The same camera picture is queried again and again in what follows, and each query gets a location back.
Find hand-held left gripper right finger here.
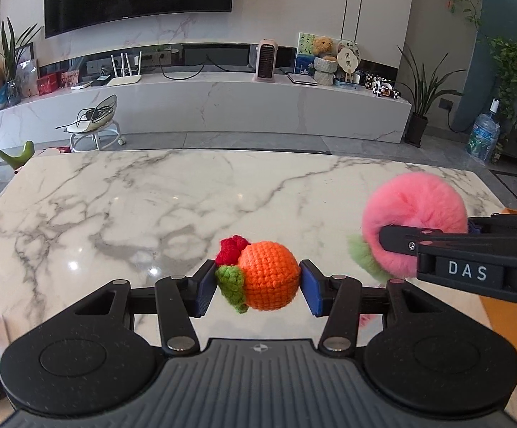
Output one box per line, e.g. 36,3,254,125
299,259,449,358

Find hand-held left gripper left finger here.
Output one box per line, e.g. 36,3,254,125
73,259,217,358

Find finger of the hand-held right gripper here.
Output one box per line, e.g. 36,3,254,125
377,225,470,258
467,214,517,236

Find pink fluffy peach plush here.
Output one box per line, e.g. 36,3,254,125
347,172,470,284

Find orange crochet fruit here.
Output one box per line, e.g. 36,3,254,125
215,234,302,314

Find blue water bottle with pump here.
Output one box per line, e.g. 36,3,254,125
466,100,502,163

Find potted long-leaf plant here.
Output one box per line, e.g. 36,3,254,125
396,44,470,149

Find climbing vine on pole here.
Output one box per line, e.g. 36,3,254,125
485,37,517,162

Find black and white checkered toys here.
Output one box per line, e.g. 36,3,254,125
364,72,403,99

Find grey laptop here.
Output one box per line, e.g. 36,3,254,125
287,72,318,87

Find round paper fan on stand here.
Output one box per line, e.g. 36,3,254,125
336,40,361,84

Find white marble tv cabinet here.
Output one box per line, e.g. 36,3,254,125
0,69,413,156

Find white wheeled stool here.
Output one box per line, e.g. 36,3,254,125
54,95,128,153

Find brown teddy bear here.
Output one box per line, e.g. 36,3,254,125
312,36,335,58

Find painted canvas picture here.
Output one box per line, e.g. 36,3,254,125
296,32,327,75

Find pink space heater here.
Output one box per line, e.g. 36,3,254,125
252,39,280,83

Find white router with antennas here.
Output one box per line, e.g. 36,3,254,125
106,51,144,87

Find green curved toy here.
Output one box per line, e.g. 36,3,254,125
0,140,36,173

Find red gift box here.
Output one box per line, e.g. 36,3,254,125
36,73,59,96

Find green plant in glass vase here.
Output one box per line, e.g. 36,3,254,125
0,17,44,106

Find black power cable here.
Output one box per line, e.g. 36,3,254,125
159,52,206,80

